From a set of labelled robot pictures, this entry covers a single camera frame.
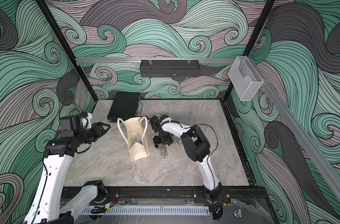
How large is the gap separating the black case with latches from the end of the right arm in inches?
12.0

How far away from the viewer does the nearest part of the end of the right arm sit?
0.72 m

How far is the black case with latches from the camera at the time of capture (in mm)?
1057
